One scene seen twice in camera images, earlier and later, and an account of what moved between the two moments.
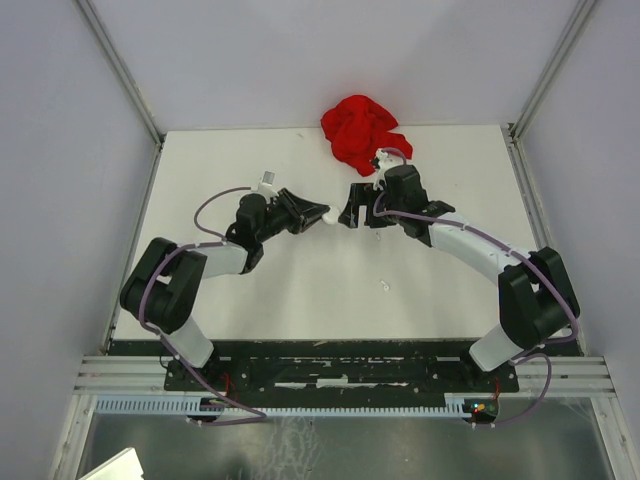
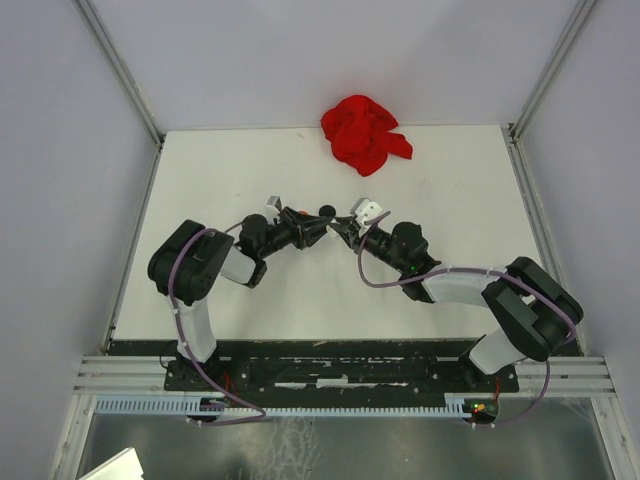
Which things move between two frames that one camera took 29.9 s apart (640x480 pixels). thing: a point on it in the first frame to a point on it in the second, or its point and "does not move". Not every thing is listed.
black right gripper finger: (369, 212) to (350, 232)
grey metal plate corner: (124, 466) does not move
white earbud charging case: (332, 216) to (332, 231)
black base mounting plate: (231, 375) does not move
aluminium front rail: (144, 376) does not move
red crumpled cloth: (357, 128) does not move
